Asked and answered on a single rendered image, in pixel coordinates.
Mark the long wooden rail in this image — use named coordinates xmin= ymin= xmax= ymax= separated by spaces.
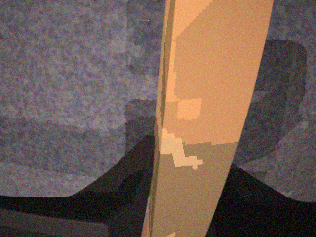
xmin=147 ymin=0 xmax=274 ymax=237

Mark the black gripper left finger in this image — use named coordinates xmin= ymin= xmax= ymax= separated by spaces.
xmin=0 ymin=134 xmax=155 ymax=237

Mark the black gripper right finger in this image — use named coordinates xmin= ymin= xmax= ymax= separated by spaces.
xmin=205 ymin=162 xmax=316 ymax=237

